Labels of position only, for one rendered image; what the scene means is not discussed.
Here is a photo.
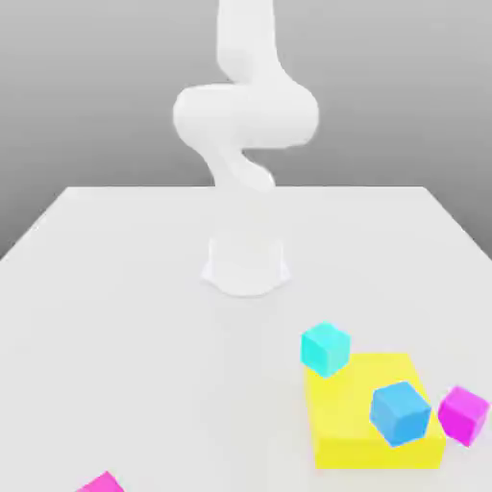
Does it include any small cyan cube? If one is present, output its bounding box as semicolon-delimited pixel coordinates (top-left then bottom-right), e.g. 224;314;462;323
300;320;353;380

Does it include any small blue cube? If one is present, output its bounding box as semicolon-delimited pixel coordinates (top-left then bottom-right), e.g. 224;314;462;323
369;381;432;449

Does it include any small magenta cube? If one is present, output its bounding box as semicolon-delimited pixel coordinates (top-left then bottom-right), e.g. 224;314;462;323
436;384;492;448

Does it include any small pink cube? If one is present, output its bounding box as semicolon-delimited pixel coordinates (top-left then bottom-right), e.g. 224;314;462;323
75;470;126;492

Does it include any large yellow box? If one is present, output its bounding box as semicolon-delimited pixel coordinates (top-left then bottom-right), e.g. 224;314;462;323
303;352;448;471

